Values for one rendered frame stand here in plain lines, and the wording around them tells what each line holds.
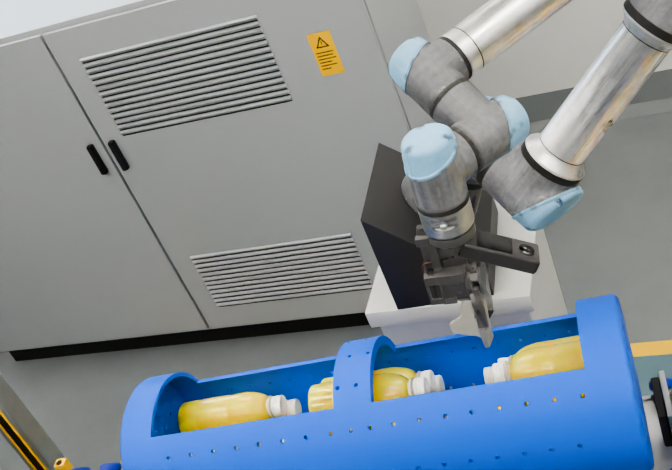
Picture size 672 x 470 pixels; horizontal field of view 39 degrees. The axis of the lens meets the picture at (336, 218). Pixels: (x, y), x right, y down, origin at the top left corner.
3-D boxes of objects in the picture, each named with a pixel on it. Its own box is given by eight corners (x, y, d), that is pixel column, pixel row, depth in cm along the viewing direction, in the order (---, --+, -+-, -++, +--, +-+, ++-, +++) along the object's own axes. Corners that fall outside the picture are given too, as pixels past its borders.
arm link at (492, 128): (485, 65, 134) (427, 102, 131) (541, 116, 130) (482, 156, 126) (476, 100, 141) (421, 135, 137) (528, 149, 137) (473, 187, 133)
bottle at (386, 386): (303, 400, 160) (409, 383, 155) (312, 377, 166) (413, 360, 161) (316, 434, 162) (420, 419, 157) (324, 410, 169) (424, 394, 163)
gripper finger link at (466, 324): (457, 349, 145) (445, 296, 142) (495, 345, 143) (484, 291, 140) (455, 360, 142) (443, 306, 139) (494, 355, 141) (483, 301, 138)
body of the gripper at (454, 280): (435, 276, 146) (417, 215, 139) (490, 269, 144) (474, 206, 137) (432, 310, 140) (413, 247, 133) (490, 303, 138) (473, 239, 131)
